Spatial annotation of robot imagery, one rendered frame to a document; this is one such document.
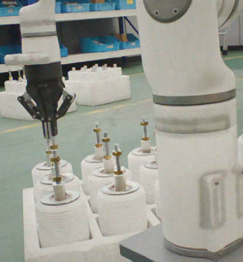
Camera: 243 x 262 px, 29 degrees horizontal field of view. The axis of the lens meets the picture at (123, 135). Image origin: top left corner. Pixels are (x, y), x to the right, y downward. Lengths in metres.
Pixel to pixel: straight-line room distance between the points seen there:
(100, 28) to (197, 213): 6.83
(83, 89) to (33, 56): 2.70
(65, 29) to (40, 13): 6.01
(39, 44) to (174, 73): 0.49
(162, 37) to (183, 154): 0.12
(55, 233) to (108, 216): 0.10
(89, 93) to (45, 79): 2.61
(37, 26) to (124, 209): 0.39
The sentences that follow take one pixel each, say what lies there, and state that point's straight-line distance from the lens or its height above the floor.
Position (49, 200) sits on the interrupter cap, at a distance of 0.89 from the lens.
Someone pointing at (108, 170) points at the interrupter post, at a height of 0.26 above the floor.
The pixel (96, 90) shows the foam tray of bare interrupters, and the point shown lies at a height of 0.11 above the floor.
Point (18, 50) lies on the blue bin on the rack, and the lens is 6.12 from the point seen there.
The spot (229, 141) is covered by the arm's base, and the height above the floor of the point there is 0.43.
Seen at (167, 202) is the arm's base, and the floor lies 0.36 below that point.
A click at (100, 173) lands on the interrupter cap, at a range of 1.01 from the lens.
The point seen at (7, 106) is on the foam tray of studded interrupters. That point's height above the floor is 0.09.
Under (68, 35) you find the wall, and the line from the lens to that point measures 6.97.
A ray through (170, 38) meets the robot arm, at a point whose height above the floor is 0.54.
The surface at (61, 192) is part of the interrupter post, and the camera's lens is 0.89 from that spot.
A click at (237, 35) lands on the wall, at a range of 8.36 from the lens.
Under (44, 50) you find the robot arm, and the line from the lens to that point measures 0.93.
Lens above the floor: 0.55
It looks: 13 degrees down
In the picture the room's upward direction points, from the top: 5 degrees counter-clockwise
